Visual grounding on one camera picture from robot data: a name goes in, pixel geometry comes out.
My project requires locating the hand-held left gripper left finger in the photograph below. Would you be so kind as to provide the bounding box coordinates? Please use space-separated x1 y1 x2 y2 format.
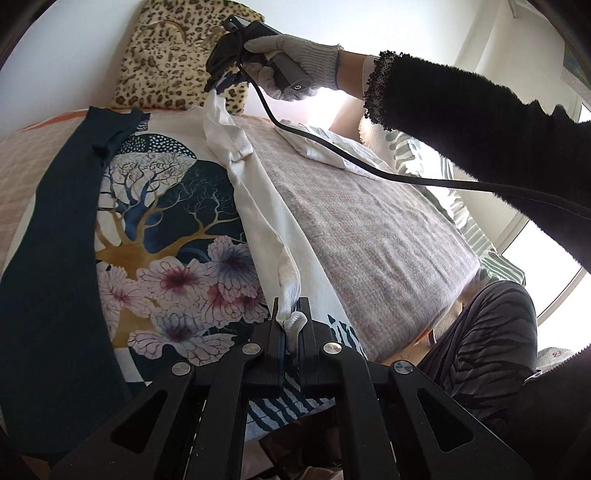
48 298 296 480

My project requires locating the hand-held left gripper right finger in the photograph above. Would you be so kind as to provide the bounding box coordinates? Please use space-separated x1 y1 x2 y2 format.
295 298 522 480

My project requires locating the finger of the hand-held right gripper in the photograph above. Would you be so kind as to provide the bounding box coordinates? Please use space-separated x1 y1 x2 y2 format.
204 62 232 93

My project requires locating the floral printed garment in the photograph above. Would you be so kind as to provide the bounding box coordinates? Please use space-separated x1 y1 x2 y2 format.
0 88 370 462

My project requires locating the person's right forearm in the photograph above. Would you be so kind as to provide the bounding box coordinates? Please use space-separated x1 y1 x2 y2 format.
337 48 591 268

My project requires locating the person's right hand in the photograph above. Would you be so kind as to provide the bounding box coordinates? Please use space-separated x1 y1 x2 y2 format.
242 34 345 101

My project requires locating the leopard print cushion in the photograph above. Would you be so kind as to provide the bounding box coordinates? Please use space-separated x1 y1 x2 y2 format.
113 0 252 116

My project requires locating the beige checked blanket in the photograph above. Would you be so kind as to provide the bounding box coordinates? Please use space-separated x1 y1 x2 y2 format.
0 108 481 363

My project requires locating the orange bed sheet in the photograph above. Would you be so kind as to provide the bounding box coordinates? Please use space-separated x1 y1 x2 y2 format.
28 108 93 134

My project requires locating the person's leg in striped pants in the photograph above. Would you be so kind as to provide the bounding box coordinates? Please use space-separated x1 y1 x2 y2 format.
418 281 541 416

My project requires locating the green striped pillow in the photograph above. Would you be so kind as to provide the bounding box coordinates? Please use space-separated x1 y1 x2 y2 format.
369 124 527 283

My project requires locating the bright window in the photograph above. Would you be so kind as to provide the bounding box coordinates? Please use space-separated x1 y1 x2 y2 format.
503 102 591 324

